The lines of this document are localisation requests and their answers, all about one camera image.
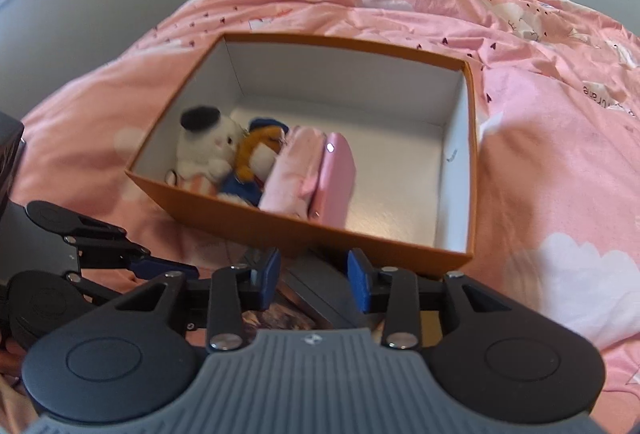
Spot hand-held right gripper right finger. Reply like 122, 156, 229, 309
347, 248, 526, 352

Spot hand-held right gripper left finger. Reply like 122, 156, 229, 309
115, 249, 281, 354

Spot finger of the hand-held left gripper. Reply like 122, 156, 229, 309
62, 214, 200, 277
67, 271, 151, 307

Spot dark grey box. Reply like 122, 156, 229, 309
235, 248, 373, 330

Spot pink handheld device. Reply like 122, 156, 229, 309
307, 131, 357, 227

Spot pink cloth pouch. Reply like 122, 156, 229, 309
260, 127, 326, 217

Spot orange cardboard box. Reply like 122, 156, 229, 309
125, 33, 483, 277

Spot orange plush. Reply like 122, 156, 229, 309
219, 117, 291, 207

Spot panda plush keychain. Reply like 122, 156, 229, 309
167, 104, 246, 187

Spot pink printed duvet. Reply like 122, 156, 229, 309
0, 0, 640, 434

